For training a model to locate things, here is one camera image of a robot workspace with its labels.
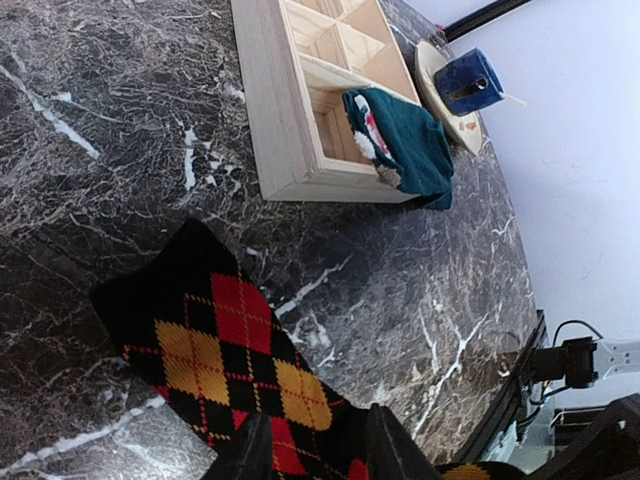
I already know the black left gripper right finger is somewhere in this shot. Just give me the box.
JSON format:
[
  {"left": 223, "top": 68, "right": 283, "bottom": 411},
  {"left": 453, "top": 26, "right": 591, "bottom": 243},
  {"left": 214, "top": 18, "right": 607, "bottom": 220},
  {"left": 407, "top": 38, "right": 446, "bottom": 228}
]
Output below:
[{"left": 365, "top": 404, "right": 443, "bottom": 480}]

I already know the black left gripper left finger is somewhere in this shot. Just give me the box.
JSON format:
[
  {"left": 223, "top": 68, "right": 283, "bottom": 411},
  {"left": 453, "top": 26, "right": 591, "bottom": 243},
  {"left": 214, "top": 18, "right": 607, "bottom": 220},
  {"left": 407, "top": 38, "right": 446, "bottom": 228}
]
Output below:
[{"left": 202, "top": 413, "right": 273, "bottom": 480}]

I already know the black red yellow argyle sock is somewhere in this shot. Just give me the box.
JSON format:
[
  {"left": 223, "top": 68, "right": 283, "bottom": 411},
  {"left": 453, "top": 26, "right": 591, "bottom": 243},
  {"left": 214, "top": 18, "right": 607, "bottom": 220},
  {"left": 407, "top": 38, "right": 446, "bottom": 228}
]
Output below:
[{"left": 88, "top": 217, "right": 506, "bottom": 480}]

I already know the dark green sock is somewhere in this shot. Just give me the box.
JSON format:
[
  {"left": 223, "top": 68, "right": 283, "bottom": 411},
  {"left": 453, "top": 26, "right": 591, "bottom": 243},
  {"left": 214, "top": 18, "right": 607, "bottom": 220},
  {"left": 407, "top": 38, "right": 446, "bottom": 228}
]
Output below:
[{"left": 342, "top": 88, "right": 454, "bottom": 211}]

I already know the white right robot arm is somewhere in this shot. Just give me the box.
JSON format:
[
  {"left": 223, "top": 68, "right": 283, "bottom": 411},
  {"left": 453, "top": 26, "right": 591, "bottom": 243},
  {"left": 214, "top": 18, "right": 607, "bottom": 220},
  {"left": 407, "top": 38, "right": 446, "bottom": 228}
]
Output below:
[{"left": 527, "top": 337, "right": 639, "bottom": 479}]

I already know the white spoon in mug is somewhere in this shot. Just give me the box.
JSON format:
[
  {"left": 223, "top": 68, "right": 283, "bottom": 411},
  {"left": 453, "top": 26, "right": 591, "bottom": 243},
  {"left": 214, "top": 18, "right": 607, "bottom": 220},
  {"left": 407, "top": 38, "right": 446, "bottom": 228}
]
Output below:
[{"left": 501, "top": 92, "right": 527, "bottom": 107}]

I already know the blue enamel mug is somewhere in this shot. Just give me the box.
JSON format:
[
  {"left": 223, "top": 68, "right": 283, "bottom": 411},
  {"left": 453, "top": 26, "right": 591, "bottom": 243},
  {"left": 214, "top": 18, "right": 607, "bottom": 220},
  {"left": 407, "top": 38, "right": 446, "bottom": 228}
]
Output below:
[{"left": 435, "top": 48, "right": 504, "bottom": 115}]

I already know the beige ceramic plate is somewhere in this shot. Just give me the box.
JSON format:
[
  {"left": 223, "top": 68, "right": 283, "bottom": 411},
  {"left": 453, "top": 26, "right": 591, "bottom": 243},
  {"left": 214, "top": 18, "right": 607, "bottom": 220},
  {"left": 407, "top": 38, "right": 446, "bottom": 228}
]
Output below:
[{"left": 414, "top": 40, "right": 484, "bottom": 155}]

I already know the wooden compartment tray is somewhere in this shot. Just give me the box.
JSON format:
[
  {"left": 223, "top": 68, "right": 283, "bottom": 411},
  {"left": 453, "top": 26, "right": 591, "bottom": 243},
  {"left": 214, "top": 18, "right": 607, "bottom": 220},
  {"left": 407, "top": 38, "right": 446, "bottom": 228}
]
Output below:
[{"left": 231, "top": 0, "right": 420, "bottom": 204}]

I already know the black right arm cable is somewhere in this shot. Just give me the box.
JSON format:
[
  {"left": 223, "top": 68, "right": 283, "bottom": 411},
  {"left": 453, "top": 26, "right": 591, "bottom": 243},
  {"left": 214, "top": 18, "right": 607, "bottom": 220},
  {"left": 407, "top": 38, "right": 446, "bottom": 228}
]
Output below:
[{"left": 549, "top": 319, "right": 606, "bottom": 351}]

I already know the black right frame post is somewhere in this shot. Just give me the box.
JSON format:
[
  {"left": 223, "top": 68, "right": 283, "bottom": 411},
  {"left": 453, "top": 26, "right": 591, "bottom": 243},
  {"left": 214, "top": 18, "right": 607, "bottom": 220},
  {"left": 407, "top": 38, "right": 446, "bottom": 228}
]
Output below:
[{"left": 441, "top": 0, "right": 531, "bottom": 43}]

